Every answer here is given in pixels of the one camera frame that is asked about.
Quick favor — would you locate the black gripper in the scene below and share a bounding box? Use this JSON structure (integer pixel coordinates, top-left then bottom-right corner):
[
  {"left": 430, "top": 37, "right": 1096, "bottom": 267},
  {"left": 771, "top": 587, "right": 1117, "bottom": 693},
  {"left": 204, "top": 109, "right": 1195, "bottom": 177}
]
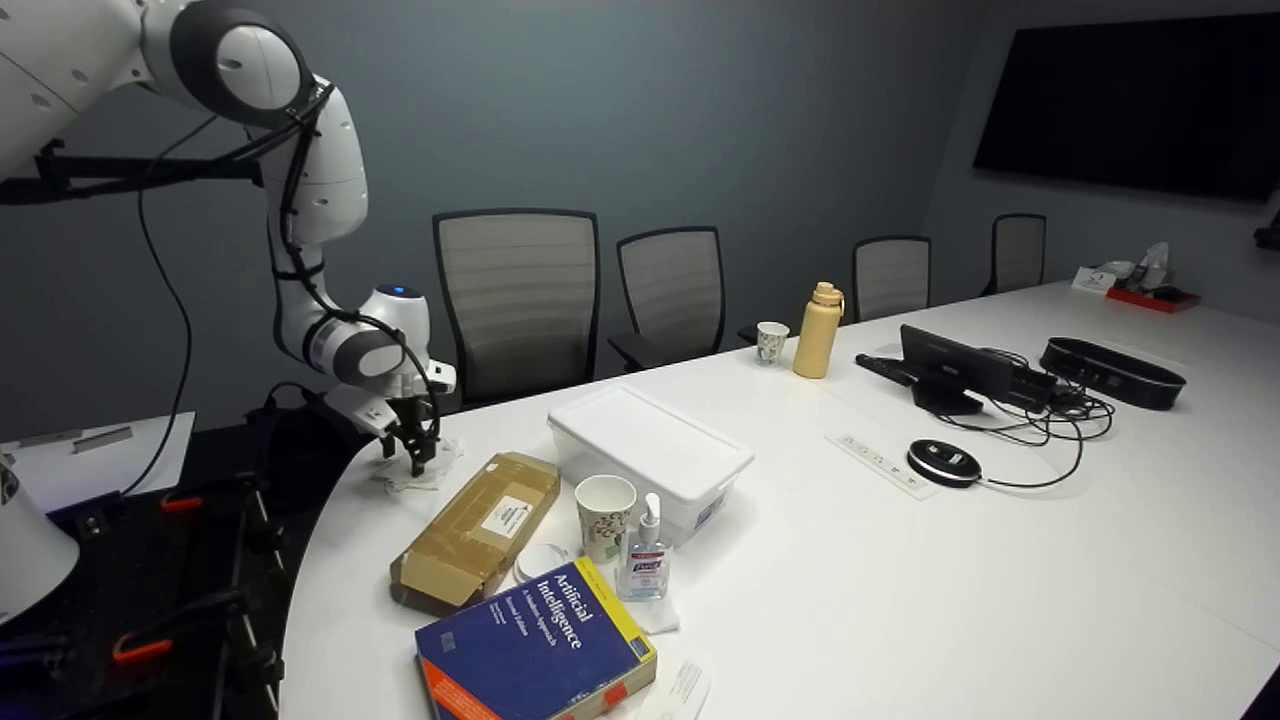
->
[{"left": 391, "top": 394, "right": 439, "bottom": 477}]

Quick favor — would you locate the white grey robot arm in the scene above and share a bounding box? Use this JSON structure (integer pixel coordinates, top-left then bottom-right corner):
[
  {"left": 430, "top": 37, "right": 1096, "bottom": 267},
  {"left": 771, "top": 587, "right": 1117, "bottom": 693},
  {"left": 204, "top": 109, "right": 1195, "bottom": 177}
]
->
[{"left": 0, "top": 0, "right": 455, "bottom": 477}]

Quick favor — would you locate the brown cardboard box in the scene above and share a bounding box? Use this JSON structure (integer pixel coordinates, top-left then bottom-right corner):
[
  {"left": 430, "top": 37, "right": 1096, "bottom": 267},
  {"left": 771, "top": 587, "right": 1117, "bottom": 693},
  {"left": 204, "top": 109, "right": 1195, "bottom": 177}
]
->
[{"left": 391, "top": 450, "right": 559, "bottom": 612}]

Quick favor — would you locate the grey mesh office chair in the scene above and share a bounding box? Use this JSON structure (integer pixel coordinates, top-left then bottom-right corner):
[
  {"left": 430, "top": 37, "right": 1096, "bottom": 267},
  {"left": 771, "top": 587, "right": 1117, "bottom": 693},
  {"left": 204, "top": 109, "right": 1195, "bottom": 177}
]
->
[
  {"left": 606, "top": 223, "right": 722, "bottom": 366},
  {"left": 991, "top": 211, "right": 1048, "bottom": 291},
  {"left": 430, "top": 207, "right": 598, "bottom": 404},
  {"left": 850, "top": 234, "right": 933, "bottom": 318}
]

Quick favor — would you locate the white patterned mug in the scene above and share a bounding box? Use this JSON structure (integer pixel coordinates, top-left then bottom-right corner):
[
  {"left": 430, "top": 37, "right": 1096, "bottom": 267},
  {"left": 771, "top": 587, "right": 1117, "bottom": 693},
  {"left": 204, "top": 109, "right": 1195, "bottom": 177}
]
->
[{"left": 570, "top": 473, "right": 637, "bottom": 564}]

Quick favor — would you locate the white plastic lidded bin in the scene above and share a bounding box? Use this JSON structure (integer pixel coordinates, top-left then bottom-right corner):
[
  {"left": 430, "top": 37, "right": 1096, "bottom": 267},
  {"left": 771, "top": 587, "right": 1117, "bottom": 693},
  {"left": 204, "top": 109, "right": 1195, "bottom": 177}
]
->
[{"left": 547, "top": 388, "right": 751, "bottom": 543}]

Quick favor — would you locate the orange black clamp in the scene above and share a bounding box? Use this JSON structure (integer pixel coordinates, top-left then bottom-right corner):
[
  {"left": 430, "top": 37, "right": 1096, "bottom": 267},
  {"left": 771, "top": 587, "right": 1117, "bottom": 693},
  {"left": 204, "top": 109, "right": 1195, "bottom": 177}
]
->
[
  {"left": 111, "top": 632, "right": 175, "bottom": 668},
  {"left": 156, "top": 491, "right": 208, "bottom": 514}
]

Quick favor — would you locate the blue orange textbook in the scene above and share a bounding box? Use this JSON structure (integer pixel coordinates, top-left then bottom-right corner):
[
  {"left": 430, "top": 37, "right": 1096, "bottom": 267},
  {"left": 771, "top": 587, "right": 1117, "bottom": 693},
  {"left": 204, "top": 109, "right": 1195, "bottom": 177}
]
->
[{"left": 416, "top": 559, "right": 657, "bottom": 720}]

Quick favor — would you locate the small sanitizer bottle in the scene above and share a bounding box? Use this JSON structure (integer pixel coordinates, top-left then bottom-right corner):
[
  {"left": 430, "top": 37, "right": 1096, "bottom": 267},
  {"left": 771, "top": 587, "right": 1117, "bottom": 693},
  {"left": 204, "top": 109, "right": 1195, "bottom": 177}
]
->
[{"left": 616, "top": 491, "right": 669, "bottom": 601}]

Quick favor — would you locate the small white cup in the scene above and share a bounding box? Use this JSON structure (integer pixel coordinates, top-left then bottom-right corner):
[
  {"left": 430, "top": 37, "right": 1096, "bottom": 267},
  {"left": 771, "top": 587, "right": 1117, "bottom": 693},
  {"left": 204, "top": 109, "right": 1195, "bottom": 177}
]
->
[{"left": 757, "top": 318, "right": 791, "bottom": 362}]

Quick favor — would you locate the tan water bottle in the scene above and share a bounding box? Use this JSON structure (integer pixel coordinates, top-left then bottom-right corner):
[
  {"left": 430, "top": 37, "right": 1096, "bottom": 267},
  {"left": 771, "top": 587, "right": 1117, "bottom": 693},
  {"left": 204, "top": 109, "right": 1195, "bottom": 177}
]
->
[{"left": 791, "top": 278, "right": 842, "bottom": 380}]

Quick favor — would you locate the black round speakerphone puck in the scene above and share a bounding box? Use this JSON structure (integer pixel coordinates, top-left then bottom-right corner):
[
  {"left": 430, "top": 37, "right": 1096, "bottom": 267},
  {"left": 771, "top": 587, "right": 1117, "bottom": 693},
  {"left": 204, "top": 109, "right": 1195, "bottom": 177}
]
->
[{"left": 909, "top": 441, "right": 985, "bottom": 488}]

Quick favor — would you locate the black tablet console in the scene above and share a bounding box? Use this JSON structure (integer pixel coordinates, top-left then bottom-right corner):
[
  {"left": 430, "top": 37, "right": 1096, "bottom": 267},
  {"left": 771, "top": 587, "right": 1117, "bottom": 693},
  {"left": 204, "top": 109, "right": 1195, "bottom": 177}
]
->
[{"left": 857, "top": 325, "right": 1075, "bottom": 415}]

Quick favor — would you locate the black video bar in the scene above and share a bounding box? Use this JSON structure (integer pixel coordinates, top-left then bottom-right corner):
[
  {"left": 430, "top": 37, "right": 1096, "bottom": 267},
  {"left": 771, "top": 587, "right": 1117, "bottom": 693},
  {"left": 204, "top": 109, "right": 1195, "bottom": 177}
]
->
[{"left": 1039, "top": 335, "right": 1183, "bottom": 411}]

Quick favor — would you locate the white name placard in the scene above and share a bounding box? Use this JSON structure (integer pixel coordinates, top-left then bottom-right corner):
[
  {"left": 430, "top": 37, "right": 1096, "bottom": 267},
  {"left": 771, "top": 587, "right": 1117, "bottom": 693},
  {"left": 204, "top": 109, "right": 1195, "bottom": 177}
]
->
[{"left": 1073, "top": 262, "right": 1117, "bottom": 294}]

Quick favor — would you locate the red tray with items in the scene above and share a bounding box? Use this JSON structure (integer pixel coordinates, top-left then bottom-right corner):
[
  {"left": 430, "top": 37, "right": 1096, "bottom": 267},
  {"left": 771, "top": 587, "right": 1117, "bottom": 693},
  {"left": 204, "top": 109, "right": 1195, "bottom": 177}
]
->
[{"left": 1102, "top": 239, "right": 1195, "bottom": 313}]

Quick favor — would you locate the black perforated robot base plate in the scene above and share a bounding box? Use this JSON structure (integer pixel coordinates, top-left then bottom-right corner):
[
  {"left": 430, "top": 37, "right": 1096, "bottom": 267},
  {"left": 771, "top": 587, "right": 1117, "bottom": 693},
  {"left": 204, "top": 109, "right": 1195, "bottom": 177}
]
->
[{"left": 0, "top": 481, "right": 278, "bottom": 720}]

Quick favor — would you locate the black camera mount boom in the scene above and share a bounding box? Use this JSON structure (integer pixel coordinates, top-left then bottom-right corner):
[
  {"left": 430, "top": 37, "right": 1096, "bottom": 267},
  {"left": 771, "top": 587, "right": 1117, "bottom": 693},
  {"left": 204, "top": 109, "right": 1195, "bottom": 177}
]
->
[{"left": 0, "top": 140, "right": 261, "bottom": 204}]

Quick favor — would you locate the black wall monitor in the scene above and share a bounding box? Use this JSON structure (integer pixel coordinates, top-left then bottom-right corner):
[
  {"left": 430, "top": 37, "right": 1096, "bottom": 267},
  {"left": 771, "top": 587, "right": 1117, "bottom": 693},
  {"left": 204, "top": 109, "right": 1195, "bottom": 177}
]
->
[{"left": 971, "top": 13, "right": 1280, "bottom": 204}]

